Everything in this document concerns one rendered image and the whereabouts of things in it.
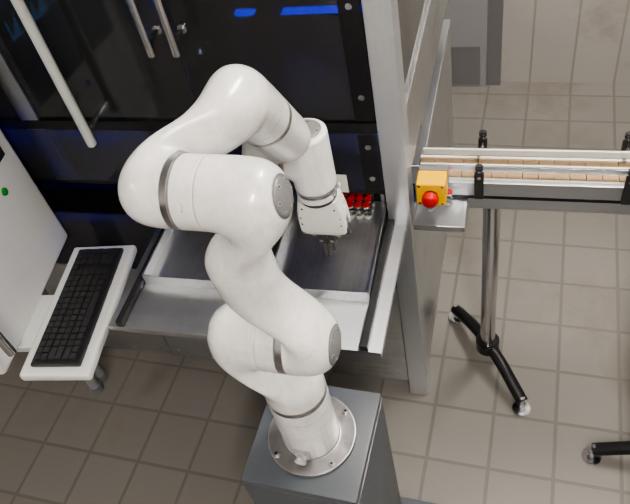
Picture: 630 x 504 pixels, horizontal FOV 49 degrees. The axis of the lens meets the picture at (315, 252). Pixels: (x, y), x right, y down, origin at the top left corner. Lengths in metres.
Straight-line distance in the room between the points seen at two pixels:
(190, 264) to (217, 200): 1.03
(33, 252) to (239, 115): 1.24
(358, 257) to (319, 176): 0.49
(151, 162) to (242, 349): 0.41
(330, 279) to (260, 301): 0.71
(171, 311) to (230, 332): 0.62
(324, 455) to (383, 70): 0.81
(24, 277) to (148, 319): 0.41
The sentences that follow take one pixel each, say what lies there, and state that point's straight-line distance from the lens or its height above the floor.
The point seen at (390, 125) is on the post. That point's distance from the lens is 1.59.
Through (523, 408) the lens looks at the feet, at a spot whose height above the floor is 0.01.
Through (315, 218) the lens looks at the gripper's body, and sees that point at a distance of 1.39.
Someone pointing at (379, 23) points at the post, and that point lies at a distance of 1.45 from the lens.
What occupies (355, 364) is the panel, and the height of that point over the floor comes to 0.16.
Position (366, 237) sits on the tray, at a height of 0.88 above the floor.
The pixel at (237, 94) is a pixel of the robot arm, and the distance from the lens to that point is 0.93.
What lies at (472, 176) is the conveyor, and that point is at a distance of 1.86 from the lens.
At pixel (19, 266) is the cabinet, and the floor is 0.94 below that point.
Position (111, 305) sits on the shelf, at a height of 0.80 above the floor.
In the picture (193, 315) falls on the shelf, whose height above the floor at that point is 0.88.
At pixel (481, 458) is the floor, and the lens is 2.41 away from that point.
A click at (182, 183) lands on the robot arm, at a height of 1.65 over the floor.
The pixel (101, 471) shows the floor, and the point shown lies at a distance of 2.68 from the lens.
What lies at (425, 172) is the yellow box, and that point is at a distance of 1.72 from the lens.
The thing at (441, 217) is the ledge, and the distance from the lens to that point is 1.82.
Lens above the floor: 2.19
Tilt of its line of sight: 47 degrees down
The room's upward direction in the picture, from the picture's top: 14 degrees counter-clockwise
